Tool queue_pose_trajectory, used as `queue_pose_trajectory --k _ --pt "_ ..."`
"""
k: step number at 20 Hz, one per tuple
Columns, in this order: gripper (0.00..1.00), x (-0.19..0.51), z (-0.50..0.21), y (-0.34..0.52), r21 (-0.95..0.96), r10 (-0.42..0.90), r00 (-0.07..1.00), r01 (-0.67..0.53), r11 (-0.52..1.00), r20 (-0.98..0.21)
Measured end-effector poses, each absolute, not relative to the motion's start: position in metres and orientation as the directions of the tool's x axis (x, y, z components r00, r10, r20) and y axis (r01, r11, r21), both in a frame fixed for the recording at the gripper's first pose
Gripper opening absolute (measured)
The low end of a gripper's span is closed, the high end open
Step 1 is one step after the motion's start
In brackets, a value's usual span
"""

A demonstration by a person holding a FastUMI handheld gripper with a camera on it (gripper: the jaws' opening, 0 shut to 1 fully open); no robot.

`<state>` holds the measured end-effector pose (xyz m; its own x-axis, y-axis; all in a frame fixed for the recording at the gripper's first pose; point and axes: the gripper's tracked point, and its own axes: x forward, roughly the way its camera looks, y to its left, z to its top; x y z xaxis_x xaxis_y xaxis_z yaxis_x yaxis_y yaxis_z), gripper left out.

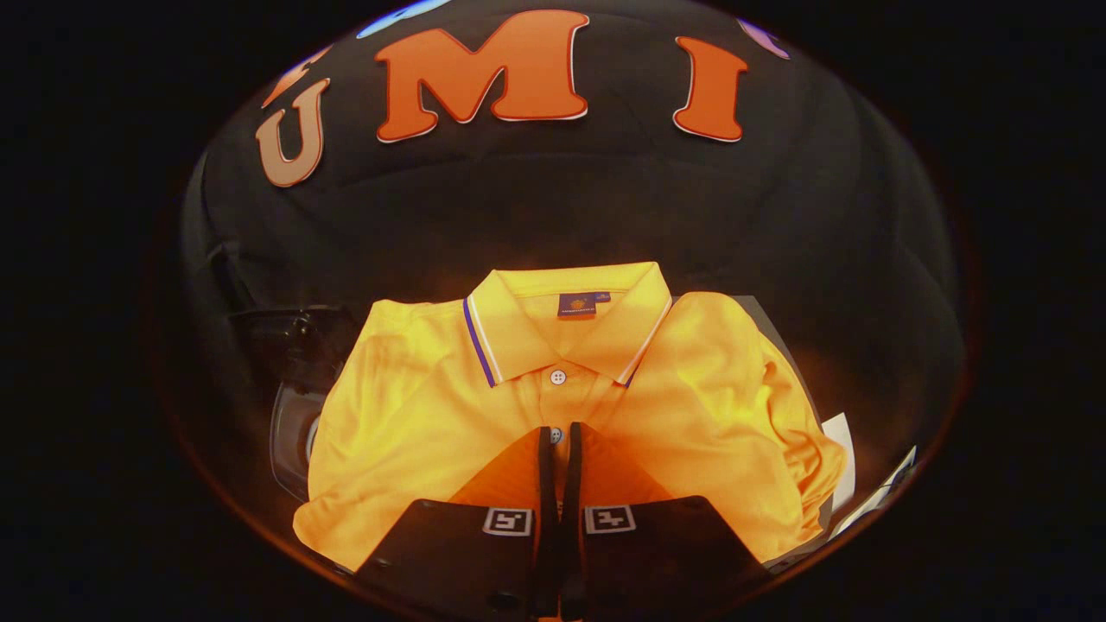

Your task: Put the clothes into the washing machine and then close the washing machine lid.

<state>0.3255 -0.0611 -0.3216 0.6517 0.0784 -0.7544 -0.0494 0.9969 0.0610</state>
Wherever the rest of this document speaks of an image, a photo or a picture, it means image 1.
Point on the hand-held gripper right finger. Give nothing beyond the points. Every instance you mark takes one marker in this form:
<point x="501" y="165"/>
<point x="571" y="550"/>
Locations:
<point x="572" y="536"/>

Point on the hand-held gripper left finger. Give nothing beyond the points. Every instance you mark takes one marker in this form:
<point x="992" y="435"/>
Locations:
<point x="544" y="536"/>

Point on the yellow polo shirt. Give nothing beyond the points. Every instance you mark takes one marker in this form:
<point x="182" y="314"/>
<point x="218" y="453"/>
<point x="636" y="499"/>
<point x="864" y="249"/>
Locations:
<point x="415" y="415"/>

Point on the grey washing machine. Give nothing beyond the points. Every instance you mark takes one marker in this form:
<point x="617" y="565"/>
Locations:
<point x="292" y="432"/>

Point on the white paper sheet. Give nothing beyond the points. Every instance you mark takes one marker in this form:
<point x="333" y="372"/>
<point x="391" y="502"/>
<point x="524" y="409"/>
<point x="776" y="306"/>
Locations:
<point x="840" y="441"/>

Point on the black backdrop cloth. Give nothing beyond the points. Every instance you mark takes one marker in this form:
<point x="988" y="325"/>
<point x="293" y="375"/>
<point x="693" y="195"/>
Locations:
<point x="562" y="207"/>

